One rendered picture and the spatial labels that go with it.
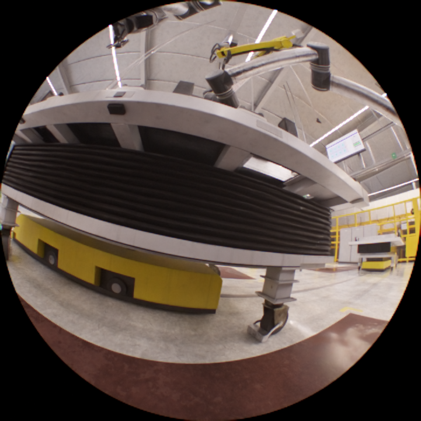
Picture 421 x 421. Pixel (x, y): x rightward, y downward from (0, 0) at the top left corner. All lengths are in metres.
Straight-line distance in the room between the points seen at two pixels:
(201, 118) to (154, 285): 0.75
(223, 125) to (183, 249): 0.40
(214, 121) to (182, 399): 0.77
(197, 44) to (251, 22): 3.26
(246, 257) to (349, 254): 9.16
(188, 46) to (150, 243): 10.25
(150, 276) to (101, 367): 0.51
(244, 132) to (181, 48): 10.12
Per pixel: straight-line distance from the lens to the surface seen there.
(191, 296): 0.82
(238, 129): 0.48
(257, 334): 0.76
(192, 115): 0.47
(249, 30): 9.90
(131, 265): 0.80
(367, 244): 4.84
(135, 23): 0.67
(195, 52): 10.35
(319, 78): 1.22
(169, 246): 0.46
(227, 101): 0.90
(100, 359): 0.56
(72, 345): 0.60
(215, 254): 0.48
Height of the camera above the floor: 0.43
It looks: 13 degrees up
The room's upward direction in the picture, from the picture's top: 10 degrees clockwise
